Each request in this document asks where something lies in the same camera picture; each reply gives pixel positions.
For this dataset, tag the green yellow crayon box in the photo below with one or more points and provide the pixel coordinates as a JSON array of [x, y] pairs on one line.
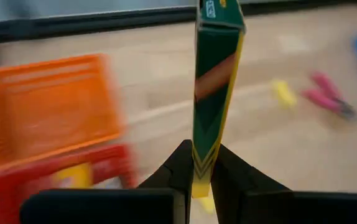
[[216, 77]]

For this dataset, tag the red plastic basket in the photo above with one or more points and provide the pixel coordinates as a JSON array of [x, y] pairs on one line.
[[7, 193]]

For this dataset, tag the orange plastic basket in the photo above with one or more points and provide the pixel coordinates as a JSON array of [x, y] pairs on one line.
[[48, 105]]

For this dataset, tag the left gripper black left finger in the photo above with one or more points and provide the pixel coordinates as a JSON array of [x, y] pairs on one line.
[[153, 202]]

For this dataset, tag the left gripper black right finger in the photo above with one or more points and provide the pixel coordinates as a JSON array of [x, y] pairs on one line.
[[250, 199]]

